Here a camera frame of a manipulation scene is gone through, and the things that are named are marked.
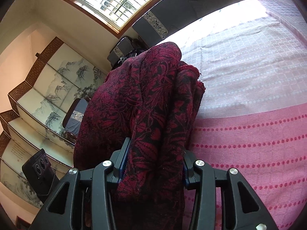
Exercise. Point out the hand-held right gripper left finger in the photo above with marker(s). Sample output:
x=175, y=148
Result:
x=118, y=170

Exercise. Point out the grey-blue sofa with patterned strips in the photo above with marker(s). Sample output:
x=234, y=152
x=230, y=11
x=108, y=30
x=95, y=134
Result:
x=168, y=9

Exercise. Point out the maroon patterned knit sweater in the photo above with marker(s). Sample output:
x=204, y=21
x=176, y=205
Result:
x=144, y=100

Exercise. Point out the pile of dark clothes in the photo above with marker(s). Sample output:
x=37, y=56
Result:
x=129, y=54

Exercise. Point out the barred window with wooden frame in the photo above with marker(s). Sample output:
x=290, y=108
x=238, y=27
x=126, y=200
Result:
x=108, y=2

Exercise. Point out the blue cushioned wooden armchair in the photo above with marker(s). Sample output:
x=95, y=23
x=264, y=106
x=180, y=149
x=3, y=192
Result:
x=76, y=117

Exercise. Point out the pink and white checked blanket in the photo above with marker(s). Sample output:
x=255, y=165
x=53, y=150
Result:
x=251, y=100

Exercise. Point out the folding screen with ink landscape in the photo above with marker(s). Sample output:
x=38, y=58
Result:
x=48, y=95

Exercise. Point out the grey-blue cushioned wooden armchair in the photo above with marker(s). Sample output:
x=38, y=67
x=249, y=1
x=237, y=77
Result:
x=120, y=48

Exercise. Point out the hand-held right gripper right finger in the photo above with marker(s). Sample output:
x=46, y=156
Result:
x=189, y=170

